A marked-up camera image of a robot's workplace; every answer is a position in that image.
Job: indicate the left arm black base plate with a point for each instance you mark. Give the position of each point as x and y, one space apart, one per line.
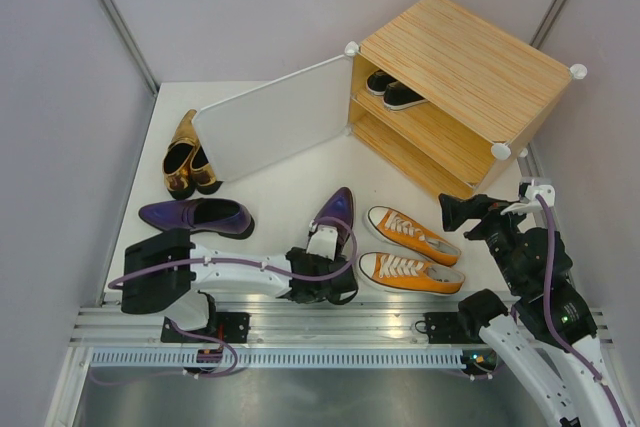
230 327

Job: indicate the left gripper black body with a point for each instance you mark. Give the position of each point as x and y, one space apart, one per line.
318 259

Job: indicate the wooden two-shelf shoe cabinet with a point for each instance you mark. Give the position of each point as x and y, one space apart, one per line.
487 94

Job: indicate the aluminium rail frame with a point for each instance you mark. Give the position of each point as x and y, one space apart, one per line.
274 324

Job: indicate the orange canvas sneaker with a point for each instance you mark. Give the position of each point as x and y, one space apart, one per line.
398 274
395 227

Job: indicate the gold heeled shoe right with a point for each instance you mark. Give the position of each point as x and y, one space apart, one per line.
202 173

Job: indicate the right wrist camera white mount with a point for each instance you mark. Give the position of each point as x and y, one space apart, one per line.
530 191

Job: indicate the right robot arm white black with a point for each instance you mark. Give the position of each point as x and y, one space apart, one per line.
549 339

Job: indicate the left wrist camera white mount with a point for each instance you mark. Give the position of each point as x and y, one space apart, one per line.
322 241

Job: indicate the purple loafer shoe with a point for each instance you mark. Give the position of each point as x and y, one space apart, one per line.
224 217
338 213

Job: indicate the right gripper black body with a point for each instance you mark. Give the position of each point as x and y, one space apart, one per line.
500 232

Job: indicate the orange canvas sneaker upper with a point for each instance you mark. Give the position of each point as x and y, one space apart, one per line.
395 227

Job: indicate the orange canvas sneaker lower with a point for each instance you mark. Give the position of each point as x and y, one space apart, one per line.
398 274

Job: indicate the white translucent cabinet door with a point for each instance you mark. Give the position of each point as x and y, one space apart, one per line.
262 126

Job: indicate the gold heeled shoe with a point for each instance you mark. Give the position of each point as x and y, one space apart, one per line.
202 173
177 160

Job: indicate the black canvas sneaker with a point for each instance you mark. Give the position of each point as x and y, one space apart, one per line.
378 81
398 96

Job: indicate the white slotted cable duct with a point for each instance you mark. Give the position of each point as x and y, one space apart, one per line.
447 359

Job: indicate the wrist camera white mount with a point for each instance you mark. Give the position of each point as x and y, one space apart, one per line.
530 191
322 241

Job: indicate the gold heeled shoe left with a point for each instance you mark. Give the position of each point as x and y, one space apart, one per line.
177 160

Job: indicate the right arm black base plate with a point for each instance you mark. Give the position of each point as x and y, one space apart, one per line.
441 328

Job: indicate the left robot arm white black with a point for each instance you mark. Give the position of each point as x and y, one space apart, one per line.
169 274

